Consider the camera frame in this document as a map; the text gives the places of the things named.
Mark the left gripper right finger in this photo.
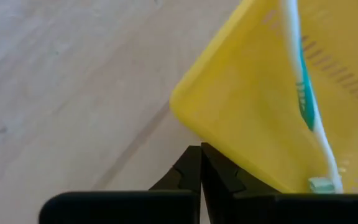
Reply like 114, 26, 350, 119
200, 142, 282, 224

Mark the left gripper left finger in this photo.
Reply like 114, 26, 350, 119
149, 145, 203, 194

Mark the yellow slotted plastic basket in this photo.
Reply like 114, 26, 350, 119
168, 0, 358, 194

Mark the white toothbrush with green grip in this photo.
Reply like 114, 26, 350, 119
278, 0, 345, 194

